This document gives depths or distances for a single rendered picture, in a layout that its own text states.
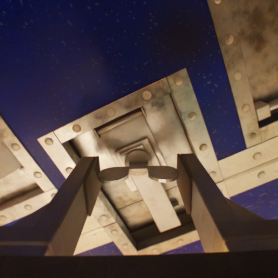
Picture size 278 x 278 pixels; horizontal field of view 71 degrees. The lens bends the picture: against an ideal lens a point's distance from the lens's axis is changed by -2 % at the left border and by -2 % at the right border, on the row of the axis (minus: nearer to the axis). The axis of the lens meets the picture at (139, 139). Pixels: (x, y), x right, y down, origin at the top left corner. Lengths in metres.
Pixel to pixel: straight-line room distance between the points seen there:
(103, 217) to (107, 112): 0.11
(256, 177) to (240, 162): 0.03
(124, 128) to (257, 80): 0.12
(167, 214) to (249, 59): 0.15
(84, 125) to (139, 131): 0.05
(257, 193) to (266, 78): 0.11
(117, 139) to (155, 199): 0.07
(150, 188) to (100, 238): 0.08
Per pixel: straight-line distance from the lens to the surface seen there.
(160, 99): 0.17
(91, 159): 0.16
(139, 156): 0.17
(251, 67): 0.19
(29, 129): 0.18
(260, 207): 0.25
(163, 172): 0.16
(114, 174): 0.15
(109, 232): 0.23
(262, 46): 0.20
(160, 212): 0.20
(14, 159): 0.21
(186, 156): 0.16
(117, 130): 0.17
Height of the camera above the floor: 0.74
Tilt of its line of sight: 7 degrees up
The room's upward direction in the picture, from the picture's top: 114 degrees counter-clockwise
